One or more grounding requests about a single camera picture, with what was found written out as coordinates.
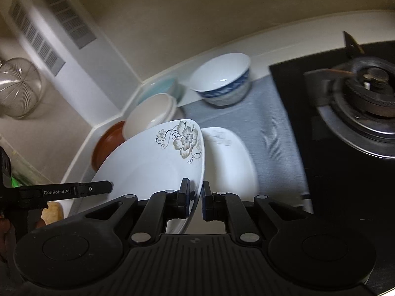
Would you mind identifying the white floral plate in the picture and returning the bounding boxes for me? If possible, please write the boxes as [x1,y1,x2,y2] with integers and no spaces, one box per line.
[74,118,206,235]
[201,127,259,201]

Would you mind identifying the brown round plate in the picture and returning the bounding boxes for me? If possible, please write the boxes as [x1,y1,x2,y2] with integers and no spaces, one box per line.
[91,121,125,172]

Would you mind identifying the beige bowls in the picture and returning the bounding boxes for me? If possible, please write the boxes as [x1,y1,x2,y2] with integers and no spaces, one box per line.
[122,93,184,140]

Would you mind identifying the light blue bowl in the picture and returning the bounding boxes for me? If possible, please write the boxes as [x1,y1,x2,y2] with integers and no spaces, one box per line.
[137,76,183,104]

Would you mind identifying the blue white patterned bowl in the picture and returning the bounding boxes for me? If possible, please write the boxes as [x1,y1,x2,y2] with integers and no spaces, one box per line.
[189,53,251,107]

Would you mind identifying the wooden cutting board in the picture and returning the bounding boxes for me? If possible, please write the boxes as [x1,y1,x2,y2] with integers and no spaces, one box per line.
[41,202,64,225]

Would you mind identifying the grey counter mat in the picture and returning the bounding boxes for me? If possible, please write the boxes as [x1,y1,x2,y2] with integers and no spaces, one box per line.
[181,75,308,207]

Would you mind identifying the black gas stove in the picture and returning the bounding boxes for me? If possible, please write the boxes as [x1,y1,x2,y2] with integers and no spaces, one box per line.
[270,34,394,290]

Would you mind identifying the right vent grille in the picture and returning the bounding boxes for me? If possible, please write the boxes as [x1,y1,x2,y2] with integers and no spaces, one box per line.
[43,0,97,50]

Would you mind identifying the vent grille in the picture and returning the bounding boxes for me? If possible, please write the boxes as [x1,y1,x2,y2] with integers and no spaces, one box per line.
[43,0,97,50]
[9,0,66,76]

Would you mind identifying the left vent grille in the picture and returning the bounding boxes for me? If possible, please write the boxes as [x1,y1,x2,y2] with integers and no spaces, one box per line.
[9,0,66,76]

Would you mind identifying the wire mesh strainer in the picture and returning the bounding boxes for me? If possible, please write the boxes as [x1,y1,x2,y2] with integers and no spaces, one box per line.
[1,57,43,119]

